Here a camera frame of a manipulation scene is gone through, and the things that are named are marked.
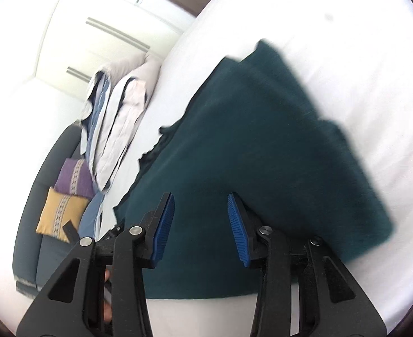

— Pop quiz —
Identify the white wardrobe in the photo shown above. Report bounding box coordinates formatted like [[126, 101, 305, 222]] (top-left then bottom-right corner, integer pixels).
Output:
[[34, 0, 197, 99]]

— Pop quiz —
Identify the large blue pillow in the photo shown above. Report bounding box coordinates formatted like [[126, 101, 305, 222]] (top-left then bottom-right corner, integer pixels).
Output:
[[77, 191, 106, 241]]

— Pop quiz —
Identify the purple patterned cushion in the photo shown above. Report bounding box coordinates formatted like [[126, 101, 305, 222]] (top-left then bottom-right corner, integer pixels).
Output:
[[54, 158, 97, 200]]

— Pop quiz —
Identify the yellow patterned cushion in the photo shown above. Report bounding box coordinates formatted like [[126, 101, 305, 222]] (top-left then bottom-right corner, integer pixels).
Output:
[[35, 187, 92, 244]]

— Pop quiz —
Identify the bed with white sheet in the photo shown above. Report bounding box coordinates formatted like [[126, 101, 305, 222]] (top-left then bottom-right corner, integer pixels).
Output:
[[97, 0, 413, 337]]

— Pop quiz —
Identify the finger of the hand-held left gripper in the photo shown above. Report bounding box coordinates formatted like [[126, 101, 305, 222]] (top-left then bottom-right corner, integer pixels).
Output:
[[62, 221, 80, 243]]

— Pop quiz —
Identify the grey sofa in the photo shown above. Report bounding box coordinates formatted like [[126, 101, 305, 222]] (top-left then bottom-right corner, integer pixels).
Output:
[[12, 124, 88, 297]]

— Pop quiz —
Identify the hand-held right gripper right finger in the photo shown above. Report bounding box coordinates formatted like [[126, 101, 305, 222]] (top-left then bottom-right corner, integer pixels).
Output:
[[227, 192, 389, 337]]

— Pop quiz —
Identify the dark green sweater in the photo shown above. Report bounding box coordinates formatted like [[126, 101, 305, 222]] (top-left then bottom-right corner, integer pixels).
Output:
[[113, 38, 396, 300]]

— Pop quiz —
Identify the black wardrobe handle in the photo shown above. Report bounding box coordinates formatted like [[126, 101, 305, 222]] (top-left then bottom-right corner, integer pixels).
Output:
[[88, 17, 151, 47], [86, 21, 148, 52], [68, 66, 92, 79], [67, 69, 89, 83]]

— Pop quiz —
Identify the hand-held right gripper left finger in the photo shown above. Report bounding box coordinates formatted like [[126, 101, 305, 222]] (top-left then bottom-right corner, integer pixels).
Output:
[[17, 192, 175, 337]]

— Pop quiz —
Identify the folded grey blue duvet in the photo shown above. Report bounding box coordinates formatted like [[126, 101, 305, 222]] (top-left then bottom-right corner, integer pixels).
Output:
[[79, 53, 164, 193]]

